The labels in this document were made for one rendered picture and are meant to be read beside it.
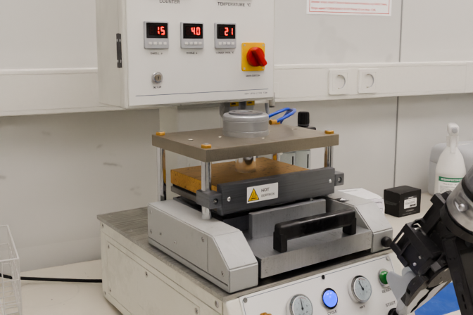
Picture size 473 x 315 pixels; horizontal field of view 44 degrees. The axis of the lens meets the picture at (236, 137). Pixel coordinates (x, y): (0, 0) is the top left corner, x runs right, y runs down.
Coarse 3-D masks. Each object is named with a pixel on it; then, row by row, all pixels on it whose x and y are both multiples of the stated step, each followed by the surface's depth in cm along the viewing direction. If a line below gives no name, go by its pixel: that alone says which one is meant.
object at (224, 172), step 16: (240, 160) 100; (256, 160) 111; (272, 160) 111; (176, 176) 102; (192, 176) 97; (224, 176) 97; (240, 176) 97; (256, 176) 97; (176, 192) 102; (192, 192) 98
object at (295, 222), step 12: (312, 216) 87; (324, 216) 87; (336, 216) 88; (348, 216) 90; (276, 228) 83; (288, 228) 83; (300, 228) 84; (312, 228) 86; (324, 228) 87; (336, 228) 89; (348, 228) 91; (276, 240) 84
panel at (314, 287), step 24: (360, 264) 92; (384, 264) 95; (288, 288) 84; (312, 288) 86; (336, 288) 88; (384, 288) 93; (264, 312) 80; (336, 312) 87; (360, 312) 89; (384, 312) 92
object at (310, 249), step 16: (272, 208) 91; (288, 208) 92; (304, 208) 94; (320, 208) 96; (256, 224) 89; (272, 224) 91; (256, 240) 88; (272, 240) 88; (288, 240) 88; (304, 240) 88; (320, 240) 88; (336, 240) 89; (352, 240) 91; (368, 240) 93; (256, 256) 82; (272, 256) 82; (288, 256) 84; (304, 256) 86; (320, 256) 88; (336, 256) 90; (272, 272) 83
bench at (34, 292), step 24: (72, 264) 138; (96, 264) 138; (0, 288) 124; (24, 288) 124; (48, 288) 124; (72, 288) 124; (96, 288) 124; (0, 312) 113; (24, 312) 113; (48, 312) 113; (72, 312) 113; (96, 312) 113; (120, 312) 113; (456, 312) 113
